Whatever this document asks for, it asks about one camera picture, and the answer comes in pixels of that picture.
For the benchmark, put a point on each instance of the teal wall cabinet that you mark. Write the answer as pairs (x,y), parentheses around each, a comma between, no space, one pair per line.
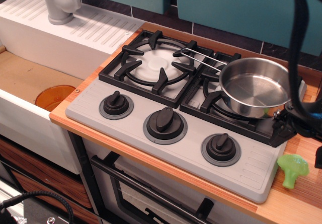
(265,20)

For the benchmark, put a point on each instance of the steel pan with wire handle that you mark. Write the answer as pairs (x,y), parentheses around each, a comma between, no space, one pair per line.
(251,87)

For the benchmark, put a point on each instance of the black left stove knob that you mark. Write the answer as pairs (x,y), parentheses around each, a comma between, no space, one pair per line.
(116,106)

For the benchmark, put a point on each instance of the green toy cauliflower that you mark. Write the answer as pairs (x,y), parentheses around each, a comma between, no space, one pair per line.
(293,166)

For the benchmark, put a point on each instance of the black middle stove knob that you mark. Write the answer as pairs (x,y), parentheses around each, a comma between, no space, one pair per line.
(165,126)

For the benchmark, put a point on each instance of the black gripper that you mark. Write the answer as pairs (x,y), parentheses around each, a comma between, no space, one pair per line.
(289,122)

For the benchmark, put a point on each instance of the black right burner grate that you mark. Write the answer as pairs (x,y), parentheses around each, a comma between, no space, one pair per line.
(205,101)

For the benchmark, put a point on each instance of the black burner grate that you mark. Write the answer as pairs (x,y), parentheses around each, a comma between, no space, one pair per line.
(205,101)
(156,67)

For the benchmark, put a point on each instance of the grey toy stove top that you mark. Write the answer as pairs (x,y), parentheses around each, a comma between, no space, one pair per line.
(251,177)

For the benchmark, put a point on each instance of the black right stove knob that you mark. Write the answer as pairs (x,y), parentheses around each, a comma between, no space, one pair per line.
(221,150)

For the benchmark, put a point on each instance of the grey toy faucet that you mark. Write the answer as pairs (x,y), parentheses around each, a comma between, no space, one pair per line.
(61,12)

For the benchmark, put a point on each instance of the wooden drawer fronts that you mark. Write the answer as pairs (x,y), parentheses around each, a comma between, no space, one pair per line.
(31,172)

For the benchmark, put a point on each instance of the oven door with black handle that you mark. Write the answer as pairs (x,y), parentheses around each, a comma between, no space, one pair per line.
(145,196)

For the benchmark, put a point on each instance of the black stove knob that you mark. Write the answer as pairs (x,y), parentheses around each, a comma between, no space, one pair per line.
(221,150)
(116,106)
(165,126)

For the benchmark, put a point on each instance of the black left burner grate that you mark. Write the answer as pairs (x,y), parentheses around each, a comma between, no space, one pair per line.
(156,67)

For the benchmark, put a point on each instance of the orange plastic plate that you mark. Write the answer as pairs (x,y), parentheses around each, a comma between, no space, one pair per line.
(51,97)

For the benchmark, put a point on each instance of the white toy sink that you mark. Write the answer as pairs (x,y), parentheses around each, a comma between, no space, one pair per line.
(36,55)

